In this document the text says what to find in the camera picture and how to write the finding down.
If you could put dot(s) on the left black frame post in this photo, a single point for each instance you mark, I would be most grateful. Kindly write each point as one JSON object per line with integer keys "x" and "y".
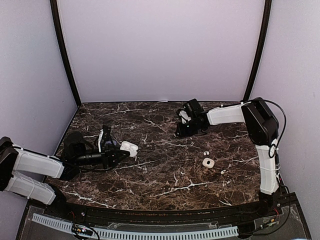
{"x": 63, "y": 51}

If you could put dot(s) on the white slotted cable duct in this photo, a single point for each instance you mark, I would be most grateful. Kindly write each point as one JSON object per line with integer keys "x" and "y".
{"x": 98, "y": 233}

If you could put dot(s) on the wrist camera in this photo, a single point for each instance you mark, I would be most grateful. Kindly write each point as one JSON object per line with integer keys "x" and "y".
{"x": 188, "y": 111}
{"x": 103, "y": 137}

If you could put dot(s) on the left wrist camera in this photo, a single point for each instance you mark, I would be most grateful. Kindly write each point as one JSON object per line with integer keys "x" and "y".
{"x": 103, "y": 137}

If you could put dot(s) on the black frame post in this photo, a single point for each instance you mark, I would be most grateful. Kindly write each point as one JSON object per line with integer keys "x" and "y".
{"x": 63, "y": 51}
{"x": 259, "y": 49}

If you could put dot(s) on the purple round charging case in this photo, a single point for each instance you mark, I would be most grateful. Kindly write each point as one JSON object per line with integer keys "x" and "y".
{"x": 113, "y": 143}

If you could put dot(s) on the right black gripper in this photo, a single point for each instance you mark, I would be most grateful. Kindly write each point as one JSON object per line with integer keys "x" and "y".
{"x": 182, "y": 132}

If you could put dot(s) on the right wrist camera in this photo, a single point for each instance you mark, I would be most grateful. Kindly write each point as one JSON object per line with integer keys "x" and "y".
{"x": 188, "y": 111}

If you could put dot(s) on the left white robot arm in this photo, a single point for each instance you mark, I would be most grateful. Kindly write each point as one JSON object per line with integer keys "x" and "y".
{"x": 77, "y": 153}

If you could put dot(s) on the white oval charging case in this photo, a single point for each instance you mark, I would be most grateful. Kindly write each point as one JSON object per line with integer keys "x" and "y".
{"x": 129, "y": 147}

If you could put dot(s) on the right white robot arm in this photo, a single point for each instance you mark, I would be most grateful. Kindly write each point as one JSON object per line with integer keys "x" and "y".
{"x": 262, "y": 128}

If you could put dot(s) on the beige square charging case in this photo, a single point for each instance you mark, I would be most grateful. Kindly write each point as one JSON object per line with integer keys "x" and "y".
{"x": 208, "y": 163}

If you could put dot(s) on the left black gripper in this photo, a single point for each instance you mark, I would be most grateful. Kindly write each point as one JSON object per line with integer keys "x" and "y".
{"x": 107, "y": 156}

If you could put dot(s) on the black front rail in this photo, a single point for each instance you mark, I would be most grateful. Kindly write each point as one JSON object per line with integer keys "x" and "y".
{"x": 102, "y": 215}

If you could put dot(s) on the right black frame post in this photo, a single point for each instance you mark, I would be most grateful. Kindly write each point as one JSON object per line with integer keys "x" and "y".
{"x": 259, "y": 49}

